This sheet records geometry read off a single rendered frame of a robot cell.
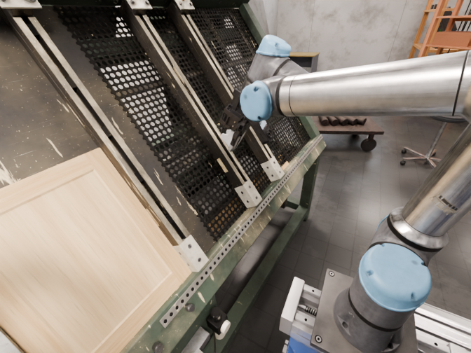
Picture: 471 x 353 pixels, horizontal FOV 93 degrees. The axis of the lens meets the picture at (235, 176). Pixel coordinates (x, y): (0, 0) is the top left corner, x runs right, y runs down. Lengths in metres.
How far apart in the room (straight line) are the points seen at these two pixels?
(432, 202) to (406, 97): 0.27
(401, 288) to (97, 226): 0.80
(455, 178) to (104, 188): 0.90
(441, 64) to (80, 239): 0.88
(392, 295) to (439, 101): 0.35
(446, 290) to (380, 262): 1.84
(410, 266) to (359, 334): 0.20
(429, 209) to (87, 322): 0.90
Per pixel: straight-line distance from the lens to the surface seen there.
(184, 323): 0.94
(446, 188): 0.57
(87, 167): 0.88
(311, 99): 0.42
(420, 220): 0.61
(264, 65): 0.61
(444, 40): 6.16
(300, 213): 2.21
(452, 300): 2.36
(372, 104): 0.39
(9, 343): 0.84
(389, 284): 0.55
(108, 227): 0.86
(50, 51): 1.02
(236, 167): 1.10
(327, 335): 0.71
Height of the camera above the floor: 1.68
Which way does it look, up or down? 35 degrees down
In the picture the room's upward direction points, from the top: 3 degrees counter-clockwise
